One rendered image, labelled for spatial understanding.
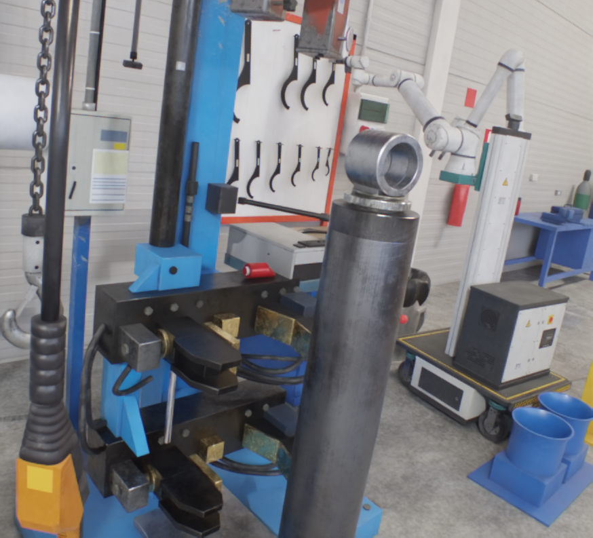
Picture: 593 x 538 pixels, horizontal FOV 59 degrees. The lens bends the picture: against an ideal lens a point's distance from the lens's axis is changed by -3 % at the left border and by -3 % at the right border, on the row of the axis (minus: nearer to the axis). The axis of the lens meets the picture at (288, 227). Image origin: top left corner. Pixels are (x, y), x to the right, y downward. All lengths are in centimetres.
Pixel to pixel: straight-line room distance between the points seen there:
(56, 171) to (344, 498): 113
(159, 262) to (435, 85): 424
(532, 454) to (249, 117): 274
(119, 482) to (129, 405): 23
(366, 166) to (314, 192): 327
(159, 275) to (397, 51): 386
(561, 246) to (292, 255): 663
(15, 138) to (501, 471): 266
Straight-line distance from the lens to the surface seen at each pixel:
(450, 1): 568
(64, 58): 68
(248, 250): 216
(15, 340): 91
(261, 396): 214
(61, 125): 68
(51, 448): 81
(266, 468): 232
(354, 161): 127
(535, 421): 318
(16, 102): 204
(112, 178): 221
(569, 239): 827
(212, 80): 188
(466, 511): 289
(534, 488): 304
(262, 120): 403
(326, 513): 154
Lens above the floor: 165
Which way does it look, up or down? 11 degrees down
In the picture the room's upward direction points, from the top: 8 degrees clockwise
